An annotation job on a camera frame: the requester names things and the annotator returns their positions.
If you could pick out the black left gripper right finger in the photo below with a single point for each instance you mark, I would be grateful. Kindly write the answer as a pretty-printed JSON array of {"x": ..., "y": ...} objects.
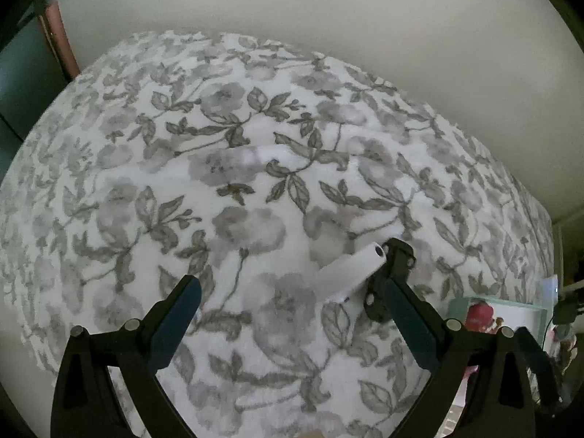
[{"x": 514, "y": 393}]

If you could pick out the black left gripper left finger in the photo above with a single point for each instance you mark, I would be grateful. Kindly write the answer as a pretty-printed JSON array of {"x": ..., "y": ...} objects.
[{"x": 85, "y": 403}]

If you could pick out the mint green storage box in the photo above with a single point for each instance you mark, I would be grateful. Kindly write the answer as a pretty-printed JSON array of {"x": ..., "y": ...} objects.
[{"x": 515, "y": 315}]

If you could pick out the red cartoon dog figure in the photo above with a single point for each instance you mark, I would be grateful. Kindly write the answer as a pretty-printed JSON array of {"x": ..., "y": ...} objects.
[{"x": 481, "y": 318}]

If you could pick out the black plug adapter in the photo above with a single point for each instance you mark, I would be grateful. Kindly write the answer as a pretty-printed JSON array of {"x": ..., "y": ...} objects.
[{"x": 388, "y": 273}]

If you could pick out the white round device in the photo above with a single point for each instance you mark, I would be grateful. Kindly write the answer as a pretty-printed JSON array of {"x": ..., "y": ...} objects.
[{"x": 341, "y": 278}]

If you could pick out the grey floral fleece blanket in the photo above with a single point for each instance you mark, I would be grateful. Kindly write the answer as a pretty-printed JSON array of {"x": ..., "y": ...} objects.
[{"x": 251, "y": 165}]

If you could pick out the brown wooden furniture edge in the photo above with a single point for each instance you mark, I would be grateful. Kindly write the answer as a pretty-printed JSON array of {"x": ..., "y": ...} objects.
[{"x": 53, "y": 24}]

